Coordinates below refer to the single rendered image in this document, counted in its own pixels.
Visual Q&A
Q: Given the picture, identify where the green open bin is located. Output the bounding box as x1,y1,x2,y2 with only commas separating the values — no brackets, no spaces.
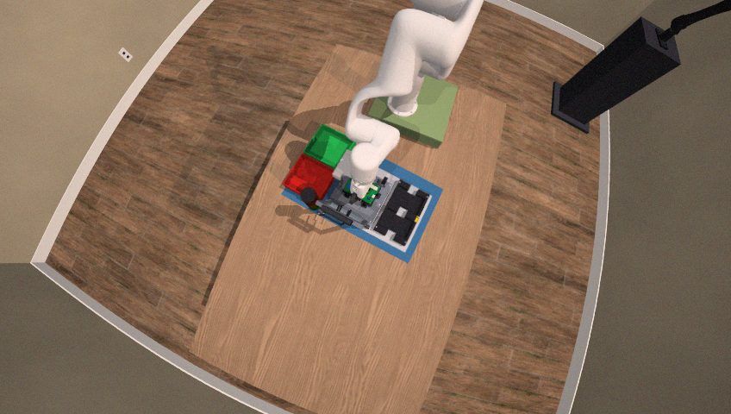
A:
303,124,356,169

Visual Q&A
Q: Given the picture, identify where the red bin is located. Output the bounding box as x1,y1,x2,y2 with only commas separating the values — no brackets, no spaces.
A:
283,154,335,200

